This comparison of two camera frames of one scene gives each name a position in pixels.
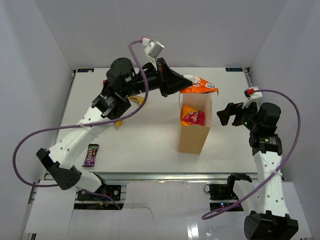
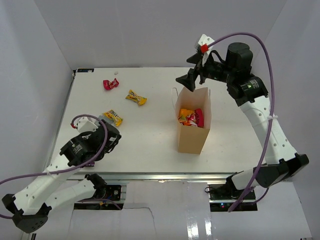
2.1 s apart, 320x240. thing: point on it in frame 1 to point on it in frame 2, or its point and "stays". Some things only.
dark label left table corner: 85,70 stays
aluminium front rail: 171,176 stays
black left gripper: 168,82 to 116,140
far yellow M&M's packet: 138,99 stays
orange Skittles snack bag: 199,85 to 186,123
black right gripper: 232,109 to 188,80
